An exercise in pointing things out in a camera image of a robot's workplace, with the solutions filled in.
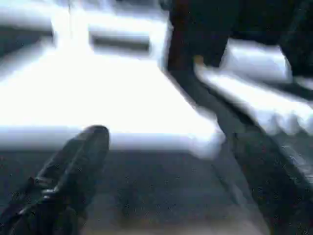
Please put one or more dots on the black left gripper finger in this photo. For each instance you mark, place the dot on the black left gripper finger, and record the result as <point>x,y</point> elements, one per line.
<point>68,171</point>

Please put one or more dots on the white plastic table top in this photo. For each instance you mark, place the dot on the white plastic table top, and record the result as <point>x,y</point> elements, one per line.
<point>97,98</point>

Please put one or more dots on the white glass-door cabinet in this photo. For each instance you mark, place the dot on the white glass-door cabinet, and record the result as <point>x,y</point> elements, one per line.
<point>122,27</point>

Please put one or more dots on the black box with gold label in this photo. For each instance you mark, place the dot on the black box with gold label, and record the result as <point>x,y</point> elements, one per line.
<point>195,24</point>

